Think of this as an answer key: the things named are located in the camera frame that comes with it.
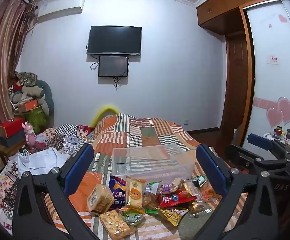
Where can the checkered patchwork quilt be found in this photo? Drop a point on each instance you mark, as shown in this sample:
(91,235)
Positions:
(64,135)

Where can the blue chip packet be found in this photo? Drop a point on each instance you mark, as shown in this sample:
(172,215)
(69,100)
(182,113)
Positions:
(117,188)

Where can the clear square cracker bag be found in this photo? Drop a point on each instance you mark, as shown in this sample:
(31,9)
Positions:
(114,223)

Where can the patterned cloth bag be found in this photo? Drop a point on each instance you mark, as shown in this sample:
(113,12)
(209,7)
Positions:
(27,78)

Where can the orange cardboard box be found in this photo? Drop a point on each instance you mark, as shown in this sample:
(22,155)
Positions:
(27,106)

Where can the small black monitor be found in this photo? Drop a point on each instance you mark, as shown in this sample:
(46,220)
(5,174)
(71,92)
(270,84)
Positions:
(112,66)

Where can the white air conditioner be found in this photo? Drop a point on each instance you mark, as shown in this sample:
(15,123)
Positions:
(59,6)

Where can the brown wooden door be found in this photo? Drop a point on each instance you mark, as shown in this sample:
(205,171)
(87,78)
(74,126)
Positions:
(236,80)

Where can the grey stuffed toy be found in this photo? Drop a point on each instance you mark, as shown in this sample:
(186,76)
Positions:
(29,91)

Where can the clear crumpled wrapper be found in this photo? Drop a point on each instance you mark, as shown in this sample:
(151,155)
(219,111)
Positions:
(200,210)

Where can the yellow green snack packet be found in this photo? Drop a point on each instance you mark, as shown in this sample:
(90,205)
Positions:
(150,211)

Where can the biscuit packet with white label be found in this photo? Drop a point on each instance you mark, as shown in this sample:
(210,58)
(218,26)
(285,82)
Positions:
(101,198)

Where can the clear snack packet green top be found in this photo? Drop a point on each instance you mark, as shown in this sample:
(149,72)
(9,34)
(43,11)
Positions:
(151,197)

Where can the black wall television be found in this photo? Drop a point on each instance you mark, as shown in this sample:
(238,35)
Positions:
(114,40)

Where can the pink plush bunny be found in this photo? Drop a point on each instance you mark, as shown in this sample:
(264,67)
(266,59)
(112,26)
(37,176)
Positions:
(29,135)

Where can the grey plush pillow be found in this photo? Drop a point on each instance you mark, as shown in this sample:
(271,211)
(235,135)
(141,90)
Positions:
(47,95)

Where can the green lidded snack cup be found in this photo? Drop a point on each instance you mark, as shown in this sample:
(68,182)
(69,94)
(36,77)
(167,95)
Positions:
(132,216)

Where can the red white sticker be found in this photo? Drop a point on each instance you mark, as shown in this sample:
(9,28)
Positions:
(273,60)

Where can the orange label rice cracker packet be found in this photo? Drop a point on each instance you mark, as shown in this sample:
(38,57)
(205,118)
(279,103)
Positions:
(135,192)

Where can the red lidded jar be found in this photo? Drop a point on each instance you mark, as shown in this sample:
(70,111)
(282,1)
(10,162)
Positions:
(279,131)

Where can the clear strip snack packet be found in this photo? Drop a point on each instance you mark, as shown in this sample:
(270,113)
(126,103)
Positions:
(191,190)

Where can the wooden overhead cabinets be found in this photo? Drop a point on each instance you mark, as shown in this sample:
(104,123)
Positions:
(222,7)

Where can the striped brown curtain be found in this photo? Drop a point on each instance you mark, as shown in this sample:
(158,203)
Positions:
(2,55)

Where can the orange fried snack packet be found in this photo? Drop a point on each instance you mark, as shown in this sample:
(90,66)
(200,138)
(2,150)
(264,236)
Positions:
(207,192)

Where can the green patterned box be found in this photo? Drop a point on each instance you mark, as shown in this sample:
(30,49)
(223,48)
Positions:
(36,120)

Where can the red instant noodle packet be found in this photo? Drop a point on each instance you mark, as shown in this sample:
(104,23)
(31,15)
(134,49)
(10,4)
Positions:
(176,200)

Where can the white wall socket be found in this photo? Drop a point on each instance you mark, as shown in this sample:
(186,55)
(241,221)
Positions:
(187,122)

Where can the dark grey box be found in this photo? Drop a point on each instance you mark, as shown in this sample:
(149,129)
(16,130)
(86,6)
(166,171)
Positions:
(11,141)

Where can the pink heart decal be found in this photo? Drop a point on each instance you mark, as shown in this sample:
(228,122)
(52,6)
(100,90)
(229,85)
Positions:
(285,111)

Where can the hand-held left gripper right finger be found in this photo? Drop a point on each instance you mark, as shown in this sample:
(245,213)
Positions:
(211,170)

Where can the yellow curved object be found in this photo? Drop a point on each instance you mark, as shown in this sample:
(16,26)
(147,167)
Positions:
(102,111)

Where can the purple label rice cracker packet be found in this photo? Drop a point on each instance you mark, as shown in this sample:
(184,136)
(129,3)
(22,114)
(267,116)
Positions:
(170,188)

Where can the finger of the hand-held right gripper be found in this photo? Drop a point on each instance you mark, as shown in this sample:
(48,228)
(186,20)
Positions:
(260,141)
(245,158)

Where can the clear plastic storage container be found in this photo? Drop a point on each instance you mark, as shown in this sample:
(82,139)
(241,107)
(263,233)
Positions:
(145,155)

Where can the white sliding wardrobe door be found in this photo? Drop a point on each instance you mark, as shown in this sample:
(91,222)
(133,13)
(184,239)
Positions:
(272,30)

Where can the striped patchwork bedspread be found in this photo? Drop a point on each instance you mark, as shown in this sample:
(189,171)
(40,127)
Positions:
(147,132)

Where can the red box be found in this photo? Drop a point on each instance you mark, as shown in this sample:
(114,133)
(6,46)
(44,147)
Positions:
(11,127)

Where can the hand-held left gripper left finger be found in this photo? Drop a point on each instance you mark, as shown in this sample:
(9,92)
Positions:
(78,165)

